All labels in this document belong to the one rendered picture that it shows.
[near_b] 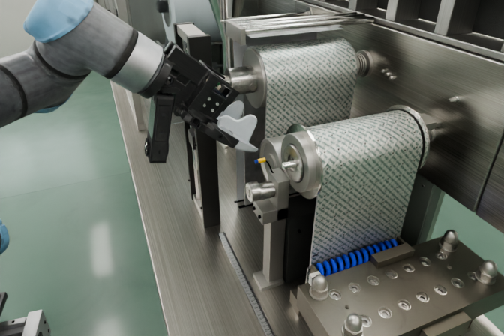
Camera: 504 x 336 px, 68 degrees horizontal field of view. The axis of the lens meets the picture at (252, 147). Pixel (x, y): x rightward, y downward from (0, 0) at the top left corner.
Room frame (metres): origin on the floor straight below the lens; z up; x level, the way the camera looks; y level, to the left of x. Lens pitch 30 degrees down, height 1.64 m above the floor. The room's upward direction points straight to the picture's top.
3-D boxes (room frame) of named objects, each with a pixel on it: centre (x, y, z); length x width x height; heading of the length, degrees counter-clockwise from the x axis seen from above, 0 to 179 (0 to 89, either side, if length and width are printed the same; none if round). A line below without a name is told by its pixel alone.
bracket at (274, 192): (0.63, -0.04, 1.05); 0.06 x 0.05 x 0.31; 112
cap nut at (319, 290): (0.49, -0.13, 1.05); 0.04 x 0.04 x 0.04
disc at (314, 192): (0.62, -0.10, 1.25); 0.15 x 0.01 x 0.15; 22
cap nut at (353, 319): (0.41, -0.17, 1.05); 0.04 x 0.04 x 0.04
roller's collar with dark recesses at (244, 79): (0.84, 0.03, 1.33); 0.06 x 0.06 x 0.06; 22
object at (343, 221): (0.61, -0.23, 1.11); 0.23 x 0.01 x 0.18; 112
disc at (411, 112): (0.71, -0.32, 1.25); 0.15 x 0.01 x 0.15; 22
